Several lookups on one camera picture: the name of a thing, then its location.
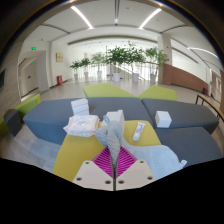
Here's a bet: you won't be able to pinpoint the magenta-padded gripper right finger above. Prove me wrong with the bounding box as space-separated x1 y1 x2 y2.
114 148 157 192

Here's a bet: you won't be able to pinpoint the white cube box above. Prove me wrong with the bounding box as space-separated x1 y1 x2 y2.
154 110 173 129

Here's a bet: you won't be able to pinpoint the white squeeze tube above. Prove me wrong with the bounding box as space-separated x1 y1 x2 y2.
132 121 146 142

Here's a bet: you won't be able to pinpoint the green bench seat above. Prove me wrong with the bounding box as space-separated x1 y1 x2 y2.
0 93 42 136

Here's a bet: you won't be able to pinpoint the dark grey cube seat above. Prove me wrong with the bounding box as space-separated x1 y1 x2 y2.
3 108 23 137

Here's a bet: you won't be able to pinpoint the ceiling light strips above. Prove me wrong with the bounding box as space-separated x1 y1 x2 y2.
69 4 221 59

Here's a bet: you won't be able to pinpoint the stack of white folded cloths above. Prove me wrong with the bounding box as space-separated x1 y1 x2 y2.
70 97 90 117

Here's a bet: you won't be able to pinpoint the long blue-grey sofa block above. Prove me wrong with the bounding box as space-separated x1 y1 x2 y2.
22 97 155 146

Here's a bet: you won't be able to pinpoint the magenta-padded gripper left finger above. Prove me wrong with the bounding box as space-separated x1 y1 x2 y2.
72 147 116 192

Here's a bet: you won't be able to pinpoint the light blue-grey towel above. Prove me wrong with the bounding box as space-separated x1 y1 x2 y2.
95 120 188 181

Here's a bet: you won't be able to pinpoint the wooden bench with black legs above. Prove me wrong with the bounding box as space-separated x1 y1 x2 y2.
195 93 224 123

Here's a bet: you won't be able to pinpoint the row of potted plants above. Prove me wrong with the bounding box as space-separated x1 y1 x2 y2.
69 41 169 84

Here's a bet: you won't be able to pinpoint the white upright paper box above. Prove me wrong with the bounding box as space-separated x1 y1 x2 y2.
100 109 126 131

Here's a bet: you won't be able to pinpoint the white plastic-wrapped package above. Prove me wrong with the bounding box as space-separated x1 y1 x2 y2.
63 114 101 138

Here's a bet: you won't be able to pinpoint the green sofa block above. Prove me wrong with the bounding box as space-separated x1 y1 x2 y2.
138 85 178 102
82 82 138 99

